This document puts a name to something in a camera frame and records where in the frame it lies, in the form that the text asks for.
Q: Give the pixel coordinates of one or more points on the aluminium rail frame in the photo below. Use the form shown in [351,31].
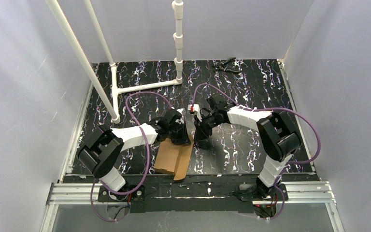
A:
[201,202]

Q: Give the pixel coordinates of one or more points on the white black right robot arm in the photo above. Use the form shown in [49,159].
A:
[279,136]

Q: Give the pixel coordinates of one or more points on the brown cardboard paper box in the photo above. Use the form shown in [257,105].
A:
[173,159]

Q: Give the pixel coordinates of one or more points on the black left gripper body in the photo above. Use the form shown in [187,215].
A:
[181,136]

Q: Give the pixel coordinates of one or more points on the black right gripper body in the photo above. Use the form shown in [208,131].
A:
[201,129]

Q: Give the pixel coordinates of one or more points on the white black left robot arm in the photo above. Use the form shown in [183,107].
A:
[101,150]

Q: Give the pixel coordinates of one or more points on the black pliers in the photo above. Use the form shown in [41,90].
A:
[223,66]

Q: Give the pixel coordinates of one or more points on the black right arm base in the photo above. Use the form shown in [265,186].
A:
[276,193]

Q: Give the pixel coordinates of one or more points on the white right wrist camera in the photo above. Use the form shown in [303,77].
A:
[194,109]

